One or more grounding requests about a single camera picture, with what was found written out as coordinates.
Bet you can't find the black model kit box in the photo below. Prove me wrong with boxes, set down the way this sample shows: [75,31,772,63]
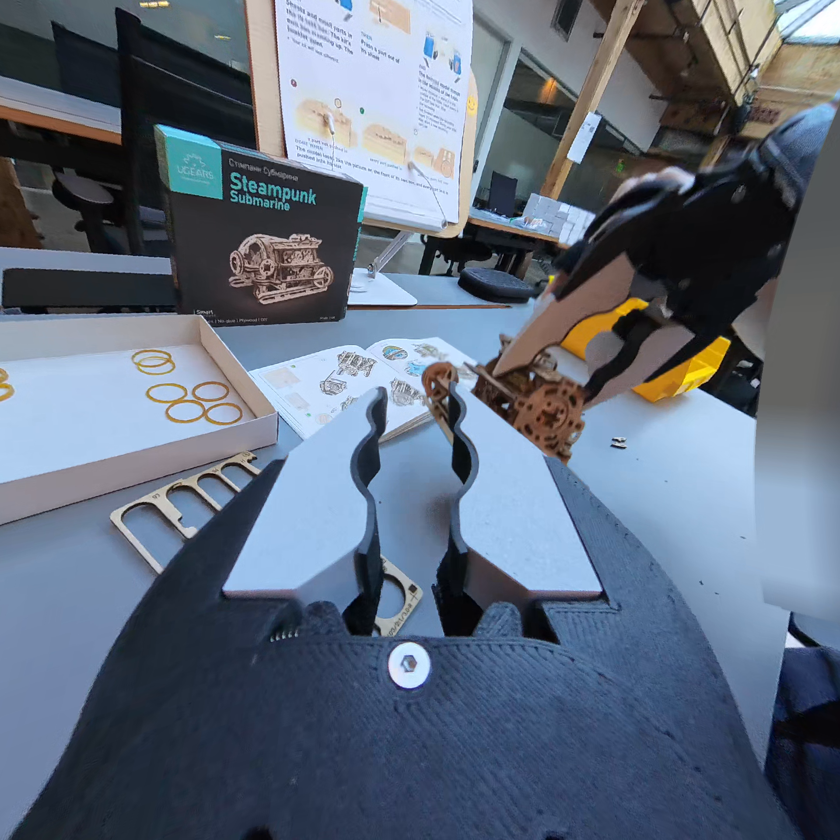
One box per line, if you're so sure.
[154,123,368,326]

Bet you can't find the black stool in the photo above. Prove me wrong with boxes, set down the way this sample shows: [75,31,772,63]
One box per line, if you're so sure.
[51,169,122,253]

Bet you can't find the stack of small white boxes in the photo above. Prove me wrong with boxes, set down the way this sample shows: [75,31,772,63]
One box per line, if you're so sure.
[521,192,595,240]

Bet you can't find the black chair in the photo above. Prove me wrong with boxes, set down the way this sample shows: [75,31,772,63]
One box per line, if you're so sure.
[115,8,257,257]
[51,20,122,109]

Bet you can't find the yellow plastic bin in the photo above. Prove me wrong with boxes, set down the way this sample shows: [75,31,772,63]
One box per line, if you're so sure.
[559,297,732,403]

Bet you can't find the person's dark trousers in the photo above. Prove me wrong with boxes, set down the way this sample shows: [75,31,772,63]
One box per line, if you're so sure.
[764,610,840,840]

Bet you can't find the laminated instruction sheet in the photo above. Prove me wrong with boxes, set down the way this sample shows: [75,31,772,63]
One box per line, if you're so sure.
[274,0,475,224]

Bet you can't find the empty wooden part frame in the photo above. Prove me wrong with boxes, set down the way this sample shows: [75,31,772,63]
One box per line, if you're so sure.
[109,451,424,637]

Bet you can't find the person's right hand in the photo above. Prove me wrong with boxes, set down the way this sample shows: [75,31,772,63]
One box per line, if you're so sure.
[607,165,700,207]

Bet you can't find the black round stool seat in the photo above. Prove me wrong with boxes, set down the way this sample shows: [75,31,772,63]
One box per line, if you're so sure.
[457,266,538,304]

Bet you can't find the shallow white cardboard tray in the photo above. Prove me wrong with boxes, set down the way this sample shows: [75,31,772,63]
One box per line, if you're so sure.
[0,314,280,526]

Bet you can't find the instruction poster on stand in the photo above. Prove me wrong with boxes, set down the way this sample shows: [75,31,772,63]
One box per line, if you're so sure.
[244,0,480,238]

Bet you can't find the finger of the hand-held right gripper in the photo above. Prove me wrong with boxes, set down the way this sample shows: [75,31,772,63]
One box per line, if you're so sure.
[583,307,697,403]
[492,257,651,378]

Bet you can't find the group of yellow rubber bands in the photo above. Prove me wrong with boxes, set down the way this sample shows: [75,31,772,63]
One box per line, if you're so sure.
[0,349,245,426]

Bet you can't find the wooden support post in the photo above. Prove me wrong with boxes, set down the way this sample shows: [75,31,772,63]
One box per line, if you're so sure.
[539,0,647,201]

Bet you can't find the white paper notice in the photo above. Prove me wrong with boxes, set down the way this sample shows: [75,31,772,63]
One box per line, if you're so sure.
[566,112,602,165]

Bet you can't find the black foam bar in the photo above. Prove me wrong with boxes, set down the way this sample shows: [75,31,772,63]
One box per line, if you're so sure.
[1,267,177,311]

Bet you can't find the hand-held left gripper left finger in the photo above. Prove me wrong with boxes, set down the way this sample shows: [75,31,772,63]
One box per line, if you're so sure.
[222,386,389,636]

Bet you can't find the black computer monitor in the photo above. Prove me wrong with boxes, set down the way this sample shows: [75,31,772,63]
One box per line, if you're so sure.
[489,171,519,219]

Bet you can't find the open instruction booklet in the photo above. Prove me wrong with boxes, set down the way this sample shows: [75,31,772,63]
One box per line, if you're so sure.
[248,338,480,442]

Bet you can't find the white document stand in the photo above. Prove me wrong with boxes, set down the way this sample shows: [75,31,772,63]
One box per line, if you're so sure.
[348,197,460,308]

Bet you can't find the wooden submarine model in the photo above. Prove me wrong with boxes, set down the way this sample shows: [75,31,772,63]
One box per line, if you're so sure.
[420,335,587,463]

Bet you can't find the white desk with wooden edge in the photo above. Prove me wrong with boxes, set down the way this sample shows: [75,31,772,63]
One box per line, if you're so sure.
[0,75,123,145]

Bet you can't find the wooden work table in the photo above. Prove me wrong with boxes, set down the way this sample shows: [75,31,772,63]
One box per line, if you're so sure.
[467,209,572,277]

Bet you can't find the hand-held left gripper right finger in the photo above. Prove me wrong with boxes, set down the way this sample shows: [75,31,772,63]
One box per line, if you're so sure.
[433,384,603,637]

